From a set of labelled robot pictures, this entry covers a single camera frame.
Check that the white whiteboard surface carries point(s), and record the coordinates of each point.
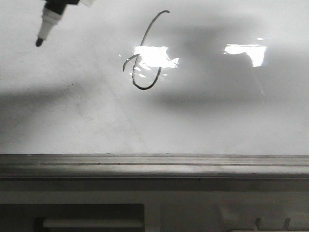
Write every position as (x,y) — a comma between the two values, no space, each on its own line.
(156,76)

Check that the grey hook bracket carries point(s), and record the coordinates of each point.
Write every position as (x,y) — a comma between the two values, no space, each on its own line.
(286,224)
(256,224)

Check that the red disc taped to marker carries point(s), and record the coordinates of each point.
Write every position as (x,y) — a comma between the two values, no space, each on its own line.
(87,3)

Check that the grey hook bracket left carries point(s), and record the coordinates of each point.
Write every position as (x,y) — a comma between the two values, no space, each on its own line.
(256,224)

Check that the grey hook bracket right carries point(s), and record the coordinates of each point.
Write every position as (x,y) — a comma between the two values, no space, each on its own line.
(286,224)

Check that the black white whiteboard marker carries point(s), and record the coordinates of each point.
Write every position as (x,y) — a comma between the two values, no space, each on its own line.
(52,13)

